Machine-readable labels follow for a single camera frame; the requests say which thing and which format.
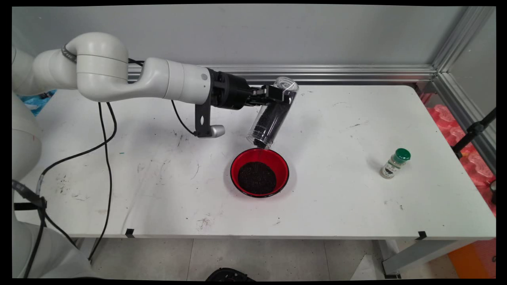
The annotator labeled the black cable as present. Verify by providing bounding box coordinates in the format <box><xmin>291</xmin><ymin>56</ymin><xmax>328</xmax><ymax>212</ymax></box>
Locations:
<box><xmin>88</xmin><ymin>102</ymin><xmax>114</xmax><ymax>262</ymax></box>
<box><xmin>36</xmin><ymin>102</ymin><xmax>118</xmax><ymax>195</ymax></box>
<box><xmin>12</xmin><ymin>179</ymin><xmax>78</xmax><ymax>278</ymax></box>
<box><xmin>170</xmin><ymin>99</ymin><xmax>197</xmax><ymax>136</ymax></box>

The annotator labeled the red bowl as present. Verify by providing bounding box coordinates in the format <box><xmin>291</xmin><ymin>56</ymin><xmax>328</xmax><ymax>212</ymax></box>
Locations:
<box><xmin>230</xmin><ymin>148</ymin><xmax>290</xmax><ymax>198</ymax></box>

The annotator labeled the aluminium frame rail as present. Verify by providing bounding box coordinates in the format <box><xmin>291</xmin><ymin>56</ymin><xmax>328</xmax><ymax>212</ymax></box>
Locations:
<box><xmin>433</xmin><ymin>72</ymin><xmax>496</xmax><ymax>173</ymax></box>
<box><xmin>128</xmin><ymin>65</ymin><xmax>437</xmax><ymax>83</ymax></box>

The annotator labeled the grey metal table leg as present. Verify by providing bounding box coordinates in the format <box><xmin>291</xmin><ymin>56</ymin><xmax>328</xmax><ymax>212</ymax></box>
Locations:
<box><xmin>378</xmin><ymin>239</ymin><xmax>477</xmax><ymax>279</ymax></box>

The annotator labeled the blue plastic sheet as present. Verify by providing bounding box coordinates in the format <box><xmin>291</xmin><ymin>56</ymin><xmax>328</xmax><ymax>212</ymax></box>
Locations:
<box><xmin>18</xmin><ymin>89</ymin><xmax>57</xmax><ymax>116</ymax></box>

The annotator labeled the green-capped spice bottle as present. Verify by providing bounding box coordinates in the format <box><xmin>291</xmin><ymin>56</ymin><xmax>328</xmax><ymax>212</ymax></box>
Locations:
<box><xmin>380</xmin><ymin>148</ymin><xmax>411</xmax><ymax>179</ymax></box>

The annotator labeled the orange panel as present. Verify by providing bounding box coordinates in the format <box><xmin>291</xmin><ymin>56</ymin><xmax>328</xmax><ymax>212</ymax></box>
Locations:
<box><xmin>448</xmin><ymin>237</ymin><xmax>496</xmax><ymax>278</ymax></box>

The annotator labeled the clear plastic jar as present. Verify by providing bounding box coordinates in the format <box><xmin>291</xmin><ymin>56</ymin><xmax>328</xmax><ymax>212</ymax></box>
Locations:
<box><xmin>246</xmin><ymin>76</ymin><xmax>299</xmax><ymax>150</ymax></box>

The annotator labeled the black round floor object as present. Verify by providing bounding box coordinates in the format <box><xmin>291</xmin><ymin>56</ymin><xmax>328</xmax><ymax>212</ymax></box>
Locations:
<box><xmin>205</xmin><ymin>268</ymin><xmax>256</xmax><ymax>282</ymax></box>

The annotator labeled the aluminium frame post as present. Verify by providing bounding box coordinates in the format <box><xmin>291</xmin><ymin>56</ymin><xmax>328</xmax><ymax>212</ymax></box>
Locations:
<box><xmin>432</xmin><ymin>6</ymin><xmax>496</xmax><ymax>73</ymax></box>

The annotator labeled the black camera bracket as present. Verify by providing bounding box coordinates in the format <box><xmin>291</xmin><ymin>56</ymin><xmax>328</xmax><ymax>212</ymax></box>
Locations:
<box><xmin>194</xmin><ymin>94</ymin><xmax>214</xmax><ymax>138</ymax></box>

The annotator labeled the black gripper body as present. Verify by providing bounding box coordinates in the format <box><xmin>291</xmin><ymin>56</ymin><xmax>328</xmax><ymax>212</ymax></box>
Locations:
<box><xmin>208</xmin><ymin>68</ymin><xmax>255</xmax><ymax>111</ymax></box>

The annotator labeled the red bubble wrap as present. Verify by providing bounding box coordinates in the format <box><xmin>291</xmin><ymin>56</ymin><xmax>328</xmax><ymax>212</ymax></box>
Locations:
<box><xmin>420</xmin><ymin>93</ymin><xmax>496</xmax><ymax>217</ymax></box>

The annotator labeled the black tripod stand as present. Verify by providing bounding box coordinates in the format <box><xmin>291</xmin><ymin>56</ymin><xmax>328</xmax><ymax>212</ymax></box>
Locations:
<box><xmin>452</xmin><ymin>107</ymin><xmax>496</xmax><ymax>160</ymax></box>

